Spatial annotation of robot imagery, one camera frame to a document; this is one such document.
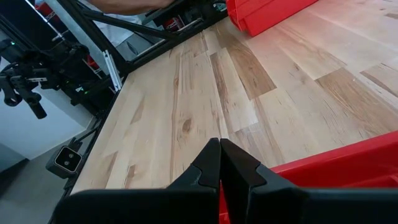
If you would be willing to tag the red plastic bin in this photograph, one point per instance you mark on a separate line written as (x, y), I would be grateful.
(264, 15)
(342, 168)

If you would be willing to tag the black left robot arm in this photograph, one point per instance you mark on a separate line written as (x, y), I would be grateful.
(192, 14)

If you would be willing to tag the black aluminium frame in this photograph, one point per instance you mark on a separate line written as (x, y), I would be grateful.
(155, 49)

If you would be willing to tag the small black stereo camera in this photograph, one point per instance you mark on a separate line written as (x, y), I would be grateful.
(65, 160)

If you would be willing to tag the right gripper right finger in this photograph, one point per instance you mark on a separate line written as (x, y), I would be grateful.
(311, 205)

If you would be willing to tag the gray metal pole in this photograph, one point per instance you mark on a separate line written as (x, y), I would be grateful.
(77, 31)

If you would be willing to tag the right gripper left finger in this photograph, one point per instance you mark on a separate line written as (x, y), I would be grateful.
(140, 205)

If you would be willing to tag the person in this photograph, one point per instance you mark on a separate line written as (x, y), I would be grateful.
(118, 29)

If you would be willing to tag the silver metal bracket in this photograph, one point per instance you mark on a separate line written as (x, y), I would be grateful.
(112, 71)

